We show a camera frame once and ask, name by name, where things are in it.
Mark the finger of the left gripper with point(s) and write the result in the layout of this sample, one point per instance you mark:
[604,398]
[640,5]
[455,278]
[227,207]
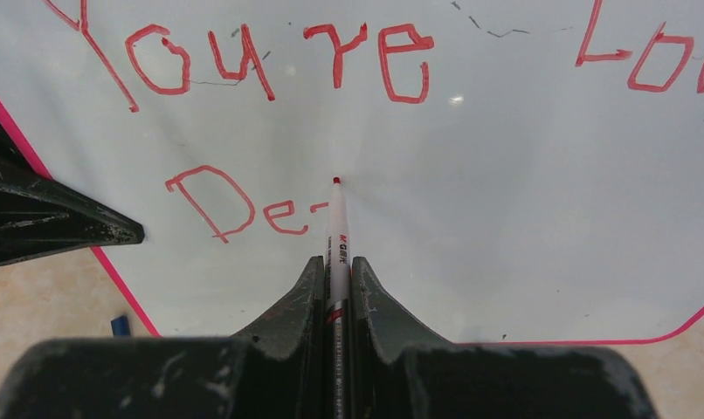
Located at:
[40,217]

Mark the red marker pen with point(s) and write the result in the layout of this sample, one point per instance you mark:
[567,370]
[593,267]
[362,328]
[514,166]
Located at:
[337,344]

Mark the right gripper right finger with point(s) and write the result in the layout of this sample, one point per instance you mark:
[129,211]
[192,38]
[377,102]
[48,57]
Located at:
[416,373]

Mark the pink-framed whiteboard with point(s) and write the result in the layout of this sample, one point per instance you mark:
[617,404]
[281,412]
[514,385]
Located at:
[513,170]

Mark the blue-capped marker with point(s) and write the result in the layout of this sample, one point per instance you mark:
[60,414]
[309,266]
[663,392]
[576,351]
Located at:
[120,326]

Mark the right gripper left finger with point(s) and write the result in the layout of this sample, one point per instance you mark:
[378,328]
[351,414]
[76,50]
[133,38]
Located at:
[269,369]

